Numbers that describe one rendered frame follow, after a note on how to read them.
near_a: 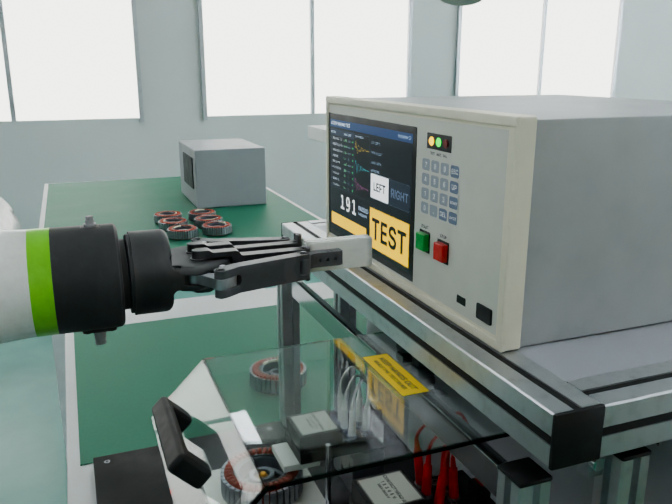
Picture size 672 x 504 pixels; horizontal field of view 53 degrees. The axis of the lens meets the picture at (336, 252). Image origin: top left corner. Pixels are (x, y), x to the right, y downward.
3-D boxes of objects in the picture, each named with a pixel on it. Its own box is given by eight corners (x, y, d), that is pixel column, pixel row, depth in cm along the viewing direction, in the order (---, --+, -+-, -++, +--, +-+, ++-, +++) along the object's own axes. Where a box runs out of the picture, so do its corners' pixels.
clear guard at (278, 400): (191, 575, 49) (186, 503, 47) (151, 420, 70) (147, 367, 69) (561, 479, 60) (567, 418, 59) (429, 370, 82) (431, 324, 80)
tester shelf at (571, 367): (551, 471, 50) (556, 416, 49) (281, 249, 111) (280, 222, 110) (924, 376, 66) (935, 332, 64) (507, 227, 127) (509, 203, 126)
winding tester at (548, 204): (500, 353, 60) (516, 116, 54) (325, 240, 99) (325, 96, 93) (805, 300, 73) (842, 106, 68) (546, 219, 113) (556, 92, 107)
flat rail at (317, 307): (514, 516, 54) (517, 483, 53) (284, 289, 110) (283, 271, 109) (527, 513, 55) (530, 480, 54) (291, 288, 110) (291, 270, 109)
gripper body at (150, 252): (123, 299, 65) (219, 288, 68) (131, 330, 58) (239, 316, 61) (117, 222, 63) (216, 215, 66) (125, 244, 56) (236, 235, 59)
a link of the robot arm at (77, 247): (46, 231, 53) (48, 208, 61) (61, 369, 56) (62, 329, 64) (127, 225, 55) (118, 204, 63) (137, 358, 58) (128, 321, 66)
